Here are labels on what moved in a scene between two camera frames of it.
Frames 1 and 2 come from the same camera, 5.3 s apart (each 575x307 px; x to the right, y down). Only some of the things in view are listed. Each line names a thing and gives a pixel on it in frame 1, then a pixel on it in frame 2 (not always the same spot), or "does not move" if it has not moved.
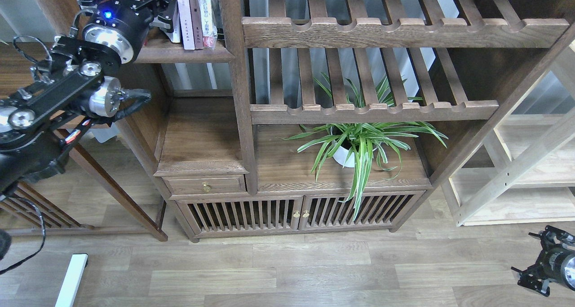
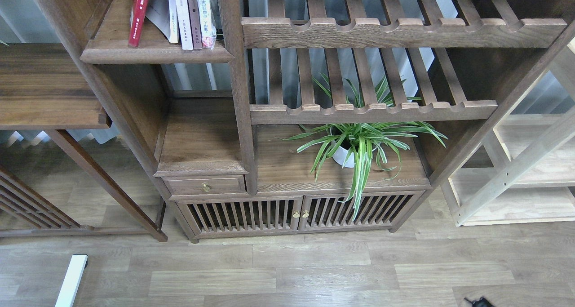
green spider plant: (359, 145) does not move
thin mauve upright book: (196, 16) does not move
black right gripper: (555, 262) to (481, 302)
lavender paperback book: (186, 15) does not move
